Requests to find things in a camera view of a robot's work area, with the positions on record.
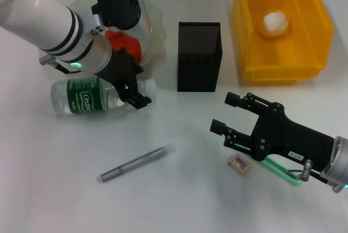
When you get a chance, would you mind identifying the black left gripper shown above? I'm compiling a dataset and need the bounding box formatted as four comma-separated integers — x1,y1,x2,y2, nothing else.
97,47,152,110

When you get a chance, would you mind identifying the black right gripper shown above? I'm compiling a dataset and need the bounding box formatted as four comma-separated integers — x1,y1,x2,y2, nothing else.
209,91,335,171

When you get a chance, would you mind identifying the red-orange fruit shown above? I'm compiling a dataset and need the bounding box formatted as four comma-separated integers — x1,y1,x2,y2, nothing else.
104,30,142,64

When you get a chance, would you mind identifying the clear water bottle green label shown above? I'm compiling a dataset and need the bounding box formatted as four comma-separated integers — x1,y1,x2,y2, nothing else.
51,77,158,118

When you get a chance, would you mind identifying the white paper ball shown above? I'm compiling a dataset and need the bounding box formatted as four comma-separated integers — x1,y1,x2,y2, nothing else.
261,10,290,38

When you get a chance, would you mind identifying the black mesh pen holder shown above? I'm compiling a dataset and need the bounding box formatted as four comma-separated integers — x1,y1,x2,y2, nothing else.
177,21,223,93

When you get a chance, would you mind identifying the beige eraser with barcode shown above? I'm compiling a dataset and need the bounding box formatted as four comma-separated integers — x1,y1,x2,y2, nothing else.
227,153,253,176

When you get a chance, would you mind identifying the grey glitter pen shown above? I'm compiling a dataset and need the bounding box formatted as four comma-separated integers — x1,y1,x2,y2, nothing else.
100,143,176,183

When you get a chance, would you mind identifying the pale green wavy glass plate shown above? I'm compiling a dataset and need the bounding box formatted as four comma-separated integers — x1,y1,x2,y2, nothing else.
40,0,167,77

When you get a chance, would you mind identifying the mint green utility knife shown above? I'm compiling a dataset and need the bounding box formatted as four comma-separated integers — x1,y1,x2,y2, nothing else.
234,142,303,187

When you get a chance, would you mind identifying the yellow plastic bin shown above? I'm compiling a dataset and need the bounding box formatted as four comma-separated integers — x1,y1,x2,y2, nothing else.
232,0,334,82

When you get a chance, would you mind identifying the left gripper cable with connectors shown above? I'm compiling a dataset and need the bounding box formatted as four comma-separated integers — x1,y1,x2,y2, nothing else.
39,54,82,75

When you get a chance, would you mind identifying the gripper cable with connectors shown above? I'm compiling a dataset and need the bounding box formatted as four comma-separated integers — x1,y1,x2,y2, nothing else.
288,159,337,185
39,54,82,75

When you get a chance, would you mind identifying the right gripper cable with connectors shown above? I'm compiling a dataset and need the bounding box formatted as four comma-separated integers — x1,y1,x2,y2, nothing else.
288,159,337,185

